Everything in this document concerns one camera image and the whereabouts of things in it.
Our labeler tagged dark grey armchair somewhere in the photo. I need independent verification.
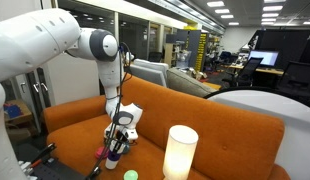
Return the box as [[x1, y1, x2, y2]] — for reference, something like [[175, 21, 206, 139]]
[[166, 67, 218, 99]]

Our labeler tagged black base plate with clamps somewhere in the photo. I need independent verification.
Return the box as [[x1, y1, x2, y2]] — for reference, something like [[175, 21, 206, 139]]
[[18, 142, 103, 180]]

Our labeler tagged black partition screen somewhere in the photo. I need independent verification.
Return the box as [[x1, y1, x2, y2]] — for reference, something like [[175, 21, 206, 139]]
[[248, 29, 310, 62]]

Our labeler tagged white round table black rim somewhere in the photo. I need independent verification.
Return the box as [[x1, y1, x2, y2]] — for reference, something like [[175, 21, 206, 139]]
[[204, 86, 310, 180]]

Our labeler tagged black mesh office chair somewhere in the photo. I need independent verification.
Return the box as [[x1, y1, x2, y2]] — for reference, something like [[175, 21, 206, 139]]
[[222, 57, 264, 88]]

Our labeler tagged orange fabric sofa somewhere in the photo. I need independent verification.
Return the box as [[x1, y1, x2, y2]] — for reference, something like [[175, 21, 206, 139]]
[[43, 73, 291, 180]]

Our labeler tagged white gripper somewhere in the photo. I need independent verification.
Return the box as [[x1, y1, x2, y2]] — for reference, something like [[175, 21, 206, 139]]
[[103, 121, 140, 154]]

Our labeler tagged white roll object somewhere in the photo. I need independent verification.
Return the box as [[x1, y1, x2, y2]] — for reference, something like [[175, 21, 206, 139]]
[[124, 51, 135, 64]]

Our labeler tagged white metal cabinet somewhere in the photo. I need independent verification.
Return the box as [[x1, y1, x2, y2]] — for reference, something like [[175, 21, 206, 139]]
[[29, 53, 101, 108]]

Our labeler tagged computer monitor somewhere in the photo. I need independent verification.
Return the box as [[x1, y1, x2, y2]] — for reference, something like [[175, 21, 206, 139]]
[[248, 49, 280, 67]]

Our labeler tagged cardboard box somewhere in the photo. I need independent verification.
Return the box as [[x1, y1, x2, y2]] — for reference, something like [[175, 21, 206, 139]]
[[3, 99, 34, 127]]

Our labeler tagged pink round lid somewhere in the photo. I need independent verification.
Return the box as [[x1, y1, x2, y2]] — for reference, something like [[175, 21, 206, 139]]
[[94, 146, 110, 160]]

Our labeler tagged light grey armchair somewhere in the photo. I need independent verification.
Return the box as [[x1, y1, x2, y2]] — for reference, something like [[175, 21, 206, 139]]
[[128, 58, 170, 88]]

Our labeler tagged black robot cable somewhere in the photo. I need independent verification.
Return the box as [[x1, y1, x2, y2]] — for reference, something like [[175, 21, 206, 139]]
[[89, 41, 133, 179]]

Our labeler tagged white cup with purple band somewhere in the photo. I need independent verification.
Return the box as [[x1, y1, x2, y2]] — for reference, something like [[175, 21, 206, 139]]
[[104, 148, 122, 171]]

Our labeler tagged white cylindrical lamp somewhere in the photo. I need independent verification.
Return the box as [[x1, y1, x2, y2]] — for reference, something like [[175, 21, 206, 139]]
[[162, 124, 200, 180]]

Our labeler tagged grey cabinet with yellow labels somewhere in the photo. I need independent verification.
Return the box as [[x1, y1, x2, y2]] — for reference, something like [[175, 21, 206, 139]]
[[186, 29, 209, 73]]

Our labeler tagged green round lid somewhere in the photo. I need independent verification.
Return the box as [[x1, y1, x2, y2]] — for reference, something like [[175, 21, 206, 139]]
[[123, 169, 139, 180]]

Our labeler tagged wooden desk with monitor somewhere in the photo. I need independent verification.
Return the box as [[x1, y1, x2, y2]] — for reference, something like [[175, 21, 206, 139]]
[[228, 64, 285, 76]]

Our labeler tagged blue plastic item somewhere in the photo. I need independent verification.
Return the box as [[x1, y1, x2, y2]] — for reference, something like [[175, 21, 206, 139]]
[[3, 103, 24, 119]]

